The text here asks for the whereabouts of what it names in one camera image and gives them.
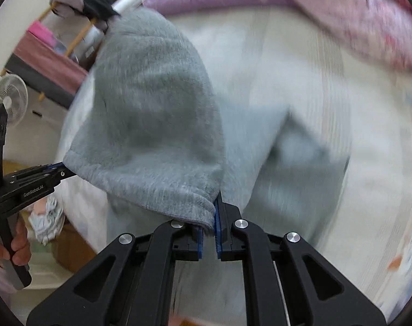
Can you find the person's left hand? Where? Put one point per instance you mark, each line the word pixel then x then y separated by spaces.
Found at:
pixel 19 244

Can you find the pink grey striped towel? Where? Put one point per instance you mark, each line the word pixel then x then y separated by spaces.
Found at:
pixel 46 64

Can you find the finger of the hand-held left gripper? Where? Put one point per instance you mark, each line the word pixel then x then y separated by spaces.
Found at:
pixel 56 176
pixel 36 170

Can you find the grey zip hoodie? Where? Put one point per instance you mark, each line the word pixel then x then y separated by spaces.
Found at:
pixel 151 108

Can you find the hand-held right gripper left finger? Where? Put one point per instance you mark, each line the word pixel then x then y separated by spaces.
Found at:
pixel 200 244

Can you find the white standing fan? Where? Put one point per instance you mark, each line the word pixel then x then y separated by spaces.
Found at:
pixel 12 91

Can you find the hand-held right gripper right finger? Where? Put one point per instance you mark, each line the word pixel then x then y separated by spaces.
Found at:
pixel 219 231

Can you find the wooden drying rack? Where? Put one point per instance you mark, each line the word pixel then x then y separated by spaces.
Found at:
pixel 77 38

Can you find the crumpled white cloth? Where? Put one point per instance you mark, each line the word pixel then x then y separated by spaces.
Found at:
pixel 46 217

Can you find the bed with floral sheet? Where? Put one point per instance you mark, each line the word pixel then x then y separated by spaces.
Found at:
pixel 362 125

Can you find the bright pink cloth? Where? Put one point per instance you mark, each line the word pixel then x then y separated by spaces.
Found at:
pixel 39 32

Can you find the purple floral quilt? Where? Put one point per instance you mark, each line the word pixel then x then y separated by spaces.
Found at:
pixel 294 0

